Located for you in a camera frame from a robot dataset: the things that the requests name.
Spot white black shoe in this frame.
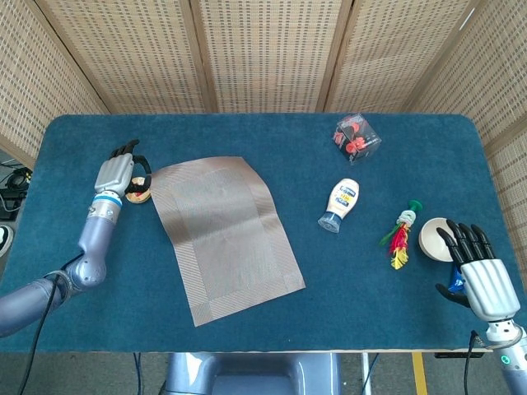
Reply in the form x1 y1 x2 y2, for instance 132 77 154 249
0 225 14 258

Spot red green feather shuttlecock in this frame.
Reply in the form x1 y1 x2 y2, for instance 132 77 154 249
378 199 425 271

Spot small white bowl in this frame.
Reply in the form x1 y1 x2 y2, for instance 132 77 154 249
418 216 456 263

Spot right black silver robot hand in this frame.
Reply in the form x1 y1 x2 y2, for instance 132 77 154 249
435 219 520 322

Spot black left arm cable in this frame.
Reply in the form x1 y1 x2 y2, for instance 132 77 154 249
24 253 86 395

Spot grey-blue robot torso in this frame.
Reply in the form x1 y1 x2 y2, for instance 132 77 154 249
158 352 343 395

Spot clear box red black pieces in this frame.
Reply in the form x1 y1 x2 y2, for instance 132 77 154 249
332 113 383 166

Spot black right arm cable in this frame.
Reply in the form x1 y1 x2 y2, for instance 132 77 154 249
463 330 481 395

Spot round gold tin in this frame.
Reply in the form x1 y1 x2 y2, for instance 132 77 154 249
125 175 152 203

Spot mayonnaise squeeze bottle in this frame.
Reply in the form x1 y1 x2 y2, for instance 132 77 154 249
317 178 361 235

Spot woven wood folding screen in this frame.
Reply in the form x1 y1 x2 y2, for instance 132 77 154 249
0 0 527 264

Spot blue table cover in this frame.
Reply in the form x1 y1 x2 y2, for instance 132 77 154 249
0 114 527 354

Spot black floor equipment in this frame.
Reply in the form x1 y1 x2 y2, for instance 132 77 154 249
0 160 34 219

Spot white table leg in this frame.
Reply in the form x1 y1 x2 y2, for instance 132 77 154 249
360 352 371 395

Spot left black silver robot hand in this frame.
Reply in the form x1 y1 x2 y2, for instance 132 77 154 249
93 139 154 198

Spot small blue packet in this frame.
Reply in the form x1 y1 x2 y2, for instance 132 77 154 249
447 267 465 294

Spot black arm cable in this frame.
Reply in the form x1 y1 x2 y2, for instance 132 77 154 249
463 330 481 395
24 253 86 395

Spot grey woven placemat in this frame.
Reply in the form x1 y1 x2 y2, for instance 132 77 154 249
150 155 306 328

